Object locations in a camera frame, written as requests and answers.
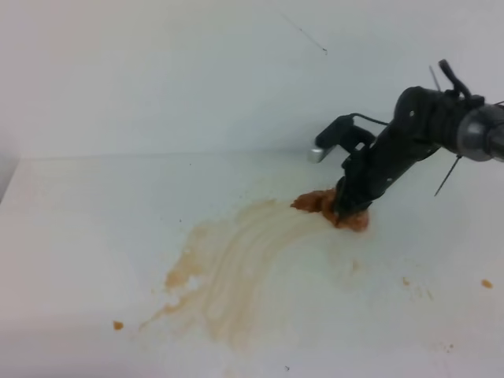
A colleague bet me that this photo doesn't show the pink coffee-stained rag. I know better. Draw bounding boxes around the pink coffee-stained rag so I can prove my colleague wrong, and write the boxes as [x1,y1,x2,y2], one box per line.
[290,187,371,234]

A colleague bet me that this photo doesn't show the brown coffee stain puddle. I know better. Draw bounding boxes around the brown coffee stain puddle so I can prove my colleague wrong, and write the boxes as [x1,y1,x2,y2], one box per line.
[138,200,334,347]

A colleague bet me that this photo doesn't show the black camera cable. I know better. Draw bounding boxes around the black camera cable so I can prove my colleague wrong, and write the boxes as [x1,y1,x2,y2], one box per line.
[350,113,391,127]

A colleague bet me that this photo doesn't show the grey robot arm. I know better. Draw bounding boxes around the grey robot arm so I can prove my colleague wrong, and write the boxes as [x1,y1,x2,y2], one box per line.
[333,87,503,219]

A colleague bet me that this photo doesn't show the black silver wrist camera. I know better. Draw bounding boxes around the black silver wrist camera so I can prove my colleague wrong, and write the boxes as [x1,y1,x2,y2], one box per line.
[309,113,376,163]

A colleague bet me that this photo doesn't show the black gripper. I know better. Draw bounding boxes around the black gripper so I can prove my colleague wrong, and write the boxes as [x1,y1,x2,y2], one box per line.
[333,86,485,228]

